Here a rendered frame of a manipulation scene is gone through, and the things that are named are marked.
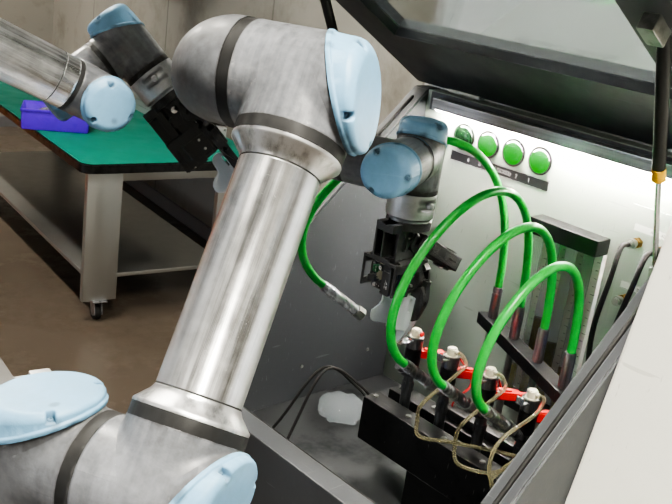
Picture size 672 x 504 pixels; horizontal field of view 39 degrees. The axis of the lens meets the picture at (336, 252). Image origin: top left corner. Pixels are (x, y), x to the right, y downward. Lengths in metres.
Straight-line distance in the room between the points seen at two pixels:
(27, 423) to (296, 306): 0.98
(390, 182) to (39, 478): 0.63
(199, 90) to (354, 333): 1.06
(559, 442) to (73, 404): 0.68
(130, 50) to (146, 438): 0.77
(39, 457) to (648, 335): 0.81
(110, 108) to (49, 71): 0.09
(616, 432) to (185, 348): 0.69
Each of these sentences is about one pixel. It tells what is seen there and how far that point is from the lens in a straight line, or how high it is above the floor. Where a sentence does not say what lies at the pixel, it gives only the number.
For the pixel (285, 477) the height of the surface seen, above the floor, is 0.92.
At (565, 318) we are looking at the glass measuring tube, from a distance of 1.71.
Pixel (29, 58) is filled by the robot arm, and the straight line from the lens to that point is 1.32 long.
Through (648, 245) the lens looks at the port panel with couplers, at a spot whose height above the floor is 1.30.
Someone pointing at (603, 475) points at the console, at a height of 1.06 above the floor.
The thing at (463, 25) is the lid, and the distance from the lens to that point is 1.59.
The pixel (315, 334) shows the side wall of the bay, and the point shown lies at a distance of 1.87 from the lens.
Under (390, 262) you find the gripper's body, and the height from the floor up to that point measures 1.25.
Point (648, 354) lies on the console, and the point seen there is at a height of 1.23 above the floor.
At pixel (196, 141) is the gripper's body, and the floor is 1.38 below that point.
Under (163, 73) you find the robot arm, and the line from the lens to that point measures 1.49.
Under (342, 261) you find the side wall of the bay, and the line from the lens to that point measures 1.84.
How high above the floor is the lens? 1.71
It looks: 18 degrees down
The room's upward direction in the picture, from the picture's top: 8 degrees clockwise
